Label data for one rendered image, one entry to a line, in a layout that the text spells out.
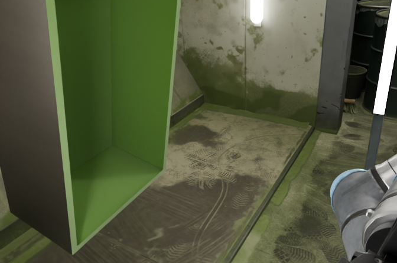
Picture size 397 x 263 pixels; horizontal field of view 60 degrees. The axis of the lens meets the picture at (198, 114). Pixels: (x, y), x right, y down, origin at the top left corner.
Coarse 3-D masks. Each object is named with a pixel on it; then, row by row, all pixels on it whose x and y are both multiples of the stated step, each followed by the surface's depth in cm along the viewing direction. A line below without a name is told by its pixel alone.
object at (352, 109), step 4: (344, 100) 324; (348, 100) 323; (352, 100) 322; (344, 104) 325; (348, 104) 324; (352, 104) 322; (344, 108) 325; (348, 108) 324; (352, 108) 322; (356, 108) 327; (352, 112) 320
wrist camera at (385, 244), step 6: (396, 222) 26; (396, 228) 27; (390, 234) 28; (396, 234) 27; (390, 240) 28; (396, 240) 28; (384, 246) 30; (390, 246) 29; (396, 246) 28; (378, 252) 31; (384, 252) 30; (390, 252) 30; (396, 252) 29
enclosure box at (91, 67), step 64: (0, 0) 88; (64, 0) 127; (128, 0) 142; (0, 64) 100; (64, 64) 137; (128, 64) 157; (0, 128) 115; (64, 128) 100; (128, 128) 174; (64, 192) 110; (128, 192) 156
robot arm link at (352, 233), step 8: (360, 216) 53; (352, 224) 53; (360, 224) 51; (344, 232) 54; (352, 232) 52; (360, 232) 50; (344, 240) 53; (352, 240) 51; (360, 240) 49; (352, 248) 50; (360, 248) 48
